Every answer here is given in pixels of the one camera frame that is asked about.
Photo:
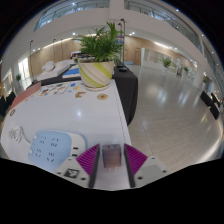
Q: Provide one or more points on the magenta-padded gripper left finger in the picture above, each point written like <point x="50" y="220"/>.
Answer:
<point x="87" y="160"/>

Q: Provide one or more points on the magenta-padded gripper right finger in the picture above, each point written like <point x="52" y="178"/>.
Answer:
<point x="135" y="159"/>

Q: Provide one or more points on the grey-purple block charger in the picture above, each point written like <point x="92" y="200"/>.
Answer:
<point x="111" y="156"/>

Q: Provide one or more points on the white power strip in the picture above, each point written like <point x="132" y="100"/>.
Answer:
<point x="53" y="148"/>

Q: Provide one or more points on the round orange sticker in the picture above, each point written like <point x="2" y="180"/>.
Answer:
<point x="102" y="96"/>

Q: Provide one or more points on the brown irregular sticker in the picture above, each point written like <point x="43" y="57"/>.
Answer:
<point x="80" y="95"/>

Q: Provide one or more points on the black-clothed table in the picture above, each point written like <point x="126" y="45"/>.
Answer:
<point x="128" y="93"/>

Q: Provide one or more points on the colourful sticker sheet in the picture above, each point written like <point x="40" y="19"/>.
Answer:
<point x="55" y="89"/>

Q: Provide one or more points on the green plant in striped pot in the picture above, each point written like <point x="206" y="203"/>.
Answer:
<point x="96" y="75"/>

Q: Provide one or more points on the blue flat board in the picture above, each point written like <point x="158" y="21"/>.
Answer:
<point x="71" y="72"/>

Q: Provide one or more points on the pink flat sheet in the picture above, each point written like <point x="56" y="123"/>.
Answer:
<point x="25" y="95"/>

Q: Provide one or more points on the group of black chairs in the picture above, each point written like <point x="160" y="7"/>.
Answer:
<point x="5" y="103"/>
<point x="208" y="101"/>

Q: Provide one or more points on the potted green plant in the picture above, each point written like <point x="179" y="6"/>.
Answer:
<point x="186" y="69"/>
<point x="18" y="77"/>
<point x="166" y="62"/>

